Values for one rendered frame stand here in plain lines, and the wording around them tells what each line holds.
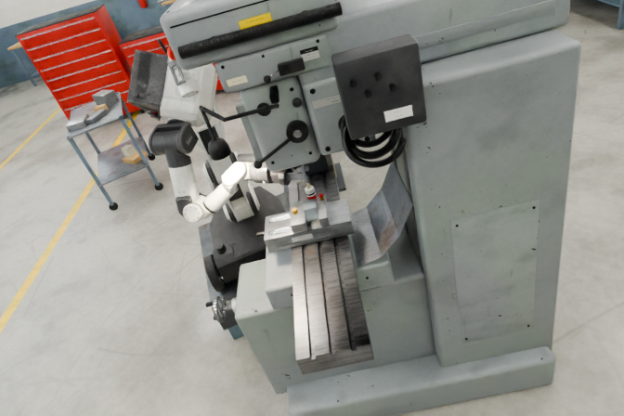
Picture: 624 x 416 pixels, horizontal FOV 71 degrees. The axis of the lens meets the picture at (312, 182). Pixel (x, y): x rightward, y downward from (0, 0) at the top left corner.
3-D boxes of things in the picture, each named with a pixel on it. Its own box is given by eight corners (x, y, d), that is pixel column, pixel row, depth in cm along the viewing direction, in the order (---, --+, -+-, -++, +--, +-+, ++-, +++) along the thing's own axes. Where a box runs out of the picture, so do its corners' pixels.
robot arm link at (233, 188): (247, 170, 162) (223, 193, 166) (259, 173, 171) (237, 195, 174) (238, 157, 165) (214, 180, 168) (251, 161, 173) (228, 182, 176)
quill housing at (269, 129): (267, 177, 148) (236, 91, 130) (268, 148, 165) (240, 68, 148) (322, 163, 146) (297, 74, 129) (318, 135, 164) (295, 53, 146)
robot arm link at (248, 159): (256, 182, 162) (230, 181, 166) (270, 184, 171) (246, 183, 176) (258, 151, 162) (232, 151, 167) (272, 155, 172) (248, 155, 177)
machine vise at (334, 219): (268, 253, 174) (260, 232, 168) (269, 228, 187) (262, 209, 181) (354, 233, 171) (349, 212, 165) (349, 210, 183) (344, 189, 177)
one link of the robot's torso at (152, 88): (144, 130, 193) (120, 117, 157) (156, 55, 194) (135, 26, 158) (212, 141, 196) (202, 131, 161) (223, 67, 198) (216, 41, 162)
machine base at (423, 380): (298, 436, 205) (286, 415, 194) (293, 331, 255) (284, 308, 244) (555, 384, 196) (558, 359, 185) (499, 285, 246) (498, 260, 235)
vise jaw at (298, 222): (292, 233, 169) (290, 226, 167) (292, 210, 182) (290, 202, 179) (307, 230, 169) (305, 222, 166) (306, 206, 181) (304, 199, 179)
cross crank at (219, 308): (213, 330, 196) (203, 313, 189) (216, 309, 206) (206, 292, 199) (247, 322, 195) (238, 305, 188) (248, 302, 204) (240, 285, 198)
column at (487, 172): (444, 393, 205) (399, 89, 119) (417, 313, 244) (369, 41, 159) (552, 371, 201) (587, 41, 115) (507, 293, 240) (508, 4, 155)
